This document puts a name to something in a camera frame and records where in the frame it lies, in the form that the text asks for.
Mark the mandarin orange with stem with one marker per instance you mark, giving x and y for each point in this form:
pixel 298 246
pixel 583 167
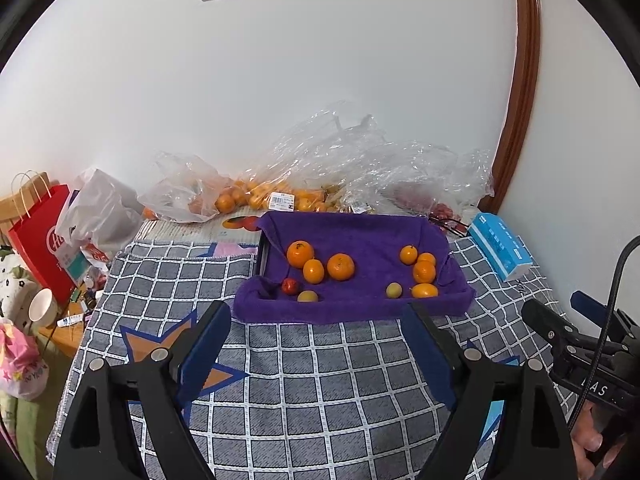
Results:
pixel 300 255

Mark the white tube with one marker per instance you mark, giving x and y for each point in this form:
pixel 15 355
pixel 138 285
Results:
pixel 70 320

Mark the white bowl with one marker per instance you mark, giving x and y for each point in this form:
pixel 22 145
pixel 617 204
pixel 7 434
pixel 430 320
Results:
pixel 42 307

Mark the pink star-print bag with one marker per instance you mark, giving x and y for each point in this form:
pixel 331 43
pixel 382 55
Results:
pixel 22 360

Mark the green bed sheet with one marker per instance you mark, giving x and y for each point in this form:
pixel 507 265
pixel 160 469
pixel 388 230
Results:
pixel 30 435

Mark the blue tissue pack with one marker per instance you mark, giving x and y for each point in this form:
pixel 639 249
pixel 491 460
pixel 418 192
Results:
pixel 500 245

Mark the grey checked blanket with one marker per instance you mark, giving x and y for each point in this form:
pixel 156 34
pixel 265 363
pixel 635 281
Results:
pixel 325 385

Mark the red paper bag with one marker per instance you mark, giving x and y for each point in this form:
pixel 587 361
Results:
pixel 40 245

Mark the labelled clear plastic bag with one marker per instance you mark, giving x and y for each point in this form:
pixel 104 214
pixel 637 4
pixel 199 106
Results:
pixel 310 150

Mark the white translucent plastic bag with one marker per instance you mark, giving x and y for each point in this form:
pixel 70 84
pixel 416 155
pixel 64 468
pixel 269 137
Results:
pixel 100 205

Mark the person's right hand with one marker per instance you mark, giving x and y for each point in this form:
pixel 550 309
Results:
pixel 590 440

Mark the pile of bagged kumquats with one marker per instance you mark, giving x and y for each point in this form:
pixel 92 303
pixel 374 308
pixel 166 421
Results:
pixel 260 196

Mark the pile of bagged yellow fruits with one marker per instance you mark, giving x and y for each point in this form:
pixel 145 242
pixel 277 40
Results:
pixel 335 202

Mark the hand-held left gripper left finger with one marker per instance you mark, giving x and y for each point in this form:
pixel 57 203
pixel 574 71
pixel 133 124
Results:
pixel 205 355

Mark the cardboard sheet with orange print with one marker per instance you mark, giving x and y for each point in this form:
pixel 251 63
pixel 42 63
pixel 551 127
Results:
pixel 200 230

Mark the pile of bagged mandarins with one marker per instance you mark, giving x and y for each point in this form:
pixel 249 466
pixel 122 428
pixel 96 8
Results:
pixel 222 202

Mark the small yellow fruit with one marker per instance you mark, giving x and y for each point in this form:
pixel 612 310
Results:
pixel 307 296
pixel 394 290

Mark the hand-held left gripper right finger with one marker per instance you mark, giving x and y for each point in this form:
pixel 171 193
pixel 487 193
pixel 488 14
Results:
pixel 430 355

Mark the pile of red cherry tomatoes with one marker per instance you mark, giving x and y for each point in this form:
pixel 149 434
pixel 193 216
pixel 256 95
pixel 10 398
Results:
pixel 440 210

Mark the purple towel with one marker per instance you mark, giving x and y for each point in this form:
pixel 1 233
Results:
pixel 365 240

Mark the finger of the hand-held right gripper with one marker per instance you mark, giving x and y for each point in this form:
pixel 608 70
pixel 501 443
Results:
pixel 584 304
pixel 547 325

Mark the hazy plastic bag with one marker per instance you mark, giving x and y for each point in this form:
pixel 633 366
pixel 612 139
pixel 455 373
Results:
pixel 180 185

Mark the wooden side table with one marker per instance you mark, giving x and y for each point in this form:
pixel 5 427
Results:
pixel 65 341

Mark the wooden chair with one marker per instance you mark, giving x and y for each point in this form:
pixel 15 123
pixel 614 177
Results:
pixel 12 207

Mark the white dotted cloth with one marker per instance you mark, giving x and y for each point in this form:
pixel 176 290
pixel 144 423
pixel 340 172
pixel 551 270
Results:
pixel 12 285

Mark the large bumpy mandarin orange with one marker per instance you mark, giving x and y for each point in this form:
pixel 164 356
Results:
pixel 341 266

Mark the black and white tray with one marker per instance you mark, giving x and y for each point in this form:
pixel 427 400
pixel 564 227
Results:
pixel 261 260

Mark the red cherry tomato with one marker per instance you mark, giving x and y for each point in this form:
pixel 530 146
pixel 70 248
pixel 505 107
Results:
pixel 290 286

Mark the brown wooden door frame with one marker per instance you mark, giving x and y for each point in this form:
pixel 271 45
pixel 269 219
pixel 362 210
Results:
pixel 525 85

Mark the oval kumquat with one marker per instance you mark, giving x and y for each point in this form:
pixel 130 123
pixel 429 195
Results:
pixel 424 290

